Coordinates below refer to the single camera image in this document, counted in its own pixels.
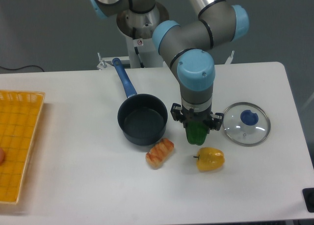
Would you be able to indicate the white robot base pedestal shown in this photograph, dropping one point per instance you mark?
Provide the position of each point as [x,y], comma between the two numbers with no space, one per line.
[138,31]

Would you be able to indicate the yellow woven basket tray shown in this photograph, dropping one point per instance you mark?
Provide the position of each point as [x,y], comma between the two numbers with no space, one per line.
[19,116]

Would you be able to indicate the yellow bell pepper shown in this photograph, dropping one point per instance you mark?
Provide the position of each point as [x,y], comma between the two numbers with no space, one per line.
[208,159]

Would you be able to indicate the dark pot blue handle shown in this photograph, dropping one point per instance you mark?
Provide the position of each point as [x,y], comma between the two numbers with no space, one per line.
[141,117]

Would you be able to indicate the left metal table bracket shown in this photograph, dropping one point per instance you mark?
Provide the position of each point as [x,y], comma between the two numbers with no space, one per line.
[102,64]

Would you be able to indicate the orange object at edge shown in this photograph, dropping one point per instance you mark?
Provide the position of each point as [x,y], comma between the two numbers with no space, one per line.
[2,155]

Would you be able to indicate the metal table bracket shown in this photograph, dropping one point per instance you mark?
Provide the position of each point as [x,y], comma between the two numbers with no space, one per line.
[102,64]
[230,58]

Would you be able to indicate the grilled toast bread piece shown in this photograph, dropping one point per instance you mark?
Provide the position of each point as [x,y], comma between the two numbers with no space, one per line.
[159,153]

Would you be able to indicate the right metal table bracket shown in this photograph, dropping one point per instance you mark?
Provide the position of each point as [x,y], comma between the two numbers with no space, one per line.
[230,58]

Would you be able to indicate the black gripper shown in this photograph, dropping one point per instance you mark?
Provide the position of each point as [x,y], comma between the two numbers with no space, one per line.
[211,121]

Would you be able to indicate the black device at edge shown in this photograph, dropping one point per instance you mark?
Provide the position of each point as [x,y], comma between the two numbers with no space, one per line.
[308,194]

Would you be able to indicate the green bell pepper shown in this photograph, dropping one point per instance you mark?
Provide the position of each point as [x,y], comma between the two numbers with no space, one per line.
[196,133]

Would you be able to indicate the glass lid blue knob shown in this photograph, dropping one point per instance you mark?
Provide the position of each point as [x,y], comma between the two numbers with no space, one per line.
[246,124]

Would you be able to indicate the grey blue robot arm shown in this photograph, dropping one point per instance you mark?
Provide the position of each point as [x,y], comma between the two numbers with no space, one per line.
[153,40]

